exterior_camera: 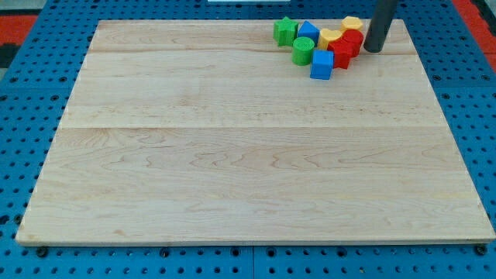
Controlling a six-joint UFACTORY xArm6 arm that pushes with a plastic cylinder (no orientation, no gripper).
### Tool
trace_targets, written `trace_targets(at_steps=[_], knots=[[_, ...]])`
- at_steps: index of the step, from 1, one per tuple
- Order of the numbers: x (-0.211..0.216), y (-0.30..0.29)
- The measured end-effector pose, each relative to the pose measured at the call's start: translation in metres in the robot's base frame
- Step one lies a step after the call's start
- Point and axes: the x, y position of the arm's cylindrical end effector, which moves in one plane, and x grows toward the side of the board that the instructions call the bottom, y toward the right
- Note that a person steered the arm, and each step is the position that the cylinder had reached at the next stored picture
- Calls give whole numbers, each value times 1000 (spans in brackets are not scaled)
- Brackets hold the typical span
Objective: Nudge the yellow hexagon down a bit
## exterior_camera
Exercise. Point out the blue triangle block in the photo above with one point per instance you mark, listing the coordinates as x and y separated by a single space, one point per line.
309 30

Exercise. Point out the red star block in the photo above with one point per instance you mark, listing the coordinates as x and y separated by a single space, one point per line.
342 53

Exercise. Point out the green star block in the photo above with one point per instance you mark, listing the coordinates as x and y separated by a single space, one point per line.
285 31

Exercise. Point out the red cylinder block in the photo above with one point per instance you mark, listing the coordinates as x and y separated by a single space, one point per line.
354 39

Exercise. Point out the blue cube block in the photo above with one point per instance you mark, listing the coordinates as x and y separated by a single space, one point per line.
322 64

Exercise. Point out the light wooden board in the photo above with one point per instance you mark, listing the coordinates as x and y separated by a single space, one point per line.
204 133

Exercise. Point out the yellow hexagon block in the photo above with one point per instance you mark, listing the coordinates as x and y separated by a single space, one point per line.
351 22

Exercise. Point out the yellow heart block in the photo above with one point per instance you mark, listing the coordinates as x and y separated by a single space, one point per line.
327 36

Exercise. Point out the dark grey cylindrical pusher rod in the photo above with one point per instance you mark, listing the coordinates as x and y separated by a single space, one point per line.
379 25

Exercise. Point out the green cylinder block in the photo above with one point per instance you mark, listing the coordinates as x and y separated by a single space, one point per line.
302 51

